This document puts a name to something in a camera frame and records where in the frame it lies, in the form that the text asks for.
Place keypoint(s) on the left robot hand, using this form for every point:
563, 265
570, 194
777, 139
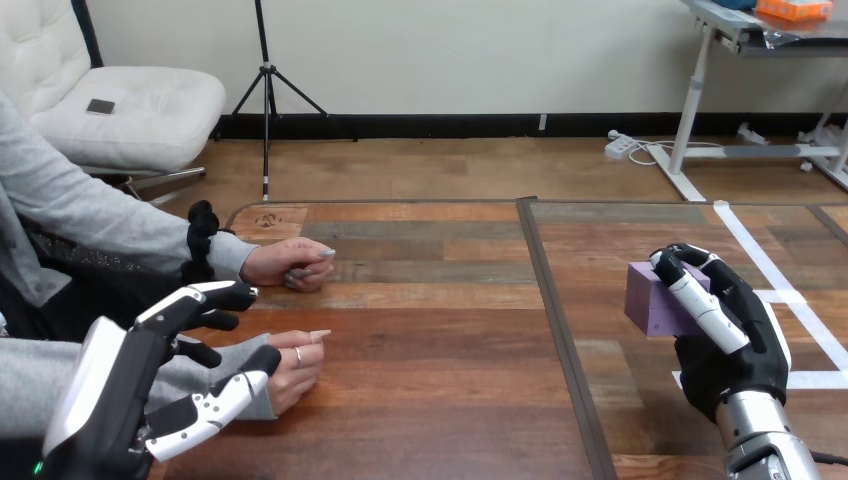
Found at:
112, 397

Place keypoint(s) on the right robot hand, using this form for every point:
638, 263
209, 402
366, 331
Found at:
735, 361

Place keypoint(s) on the person's hand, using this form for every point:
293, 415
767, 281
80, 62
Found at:
301, 371
278, 262

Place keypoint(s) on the purple block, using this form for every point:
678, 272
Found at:
652, 305

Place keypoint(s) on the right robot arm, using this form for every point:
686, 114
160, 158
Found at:
762, 437

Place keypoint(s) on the person's forearm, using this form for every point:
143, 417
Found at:
26, 384
132, 232

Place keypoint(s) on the person's body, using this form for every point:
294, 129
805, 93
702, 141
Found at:
20, 166

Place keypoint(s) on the black tripod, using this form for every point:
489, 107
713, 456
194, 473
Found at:
266, 79

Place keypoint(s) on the white cushioned chair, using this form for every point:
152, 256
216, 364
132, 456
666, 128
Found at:
152, 112

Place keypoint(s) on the dark phone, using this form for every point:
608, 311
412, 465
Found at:
100, 106

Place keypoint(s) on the white power strip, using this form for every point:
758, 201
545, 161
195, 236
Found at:
620, 146

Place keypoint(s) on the white desk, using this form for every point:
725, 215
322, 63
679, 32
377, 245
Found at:
689, 112

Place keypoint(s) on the orange thing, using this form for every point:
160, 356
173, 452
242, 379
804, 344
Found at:
794, 8

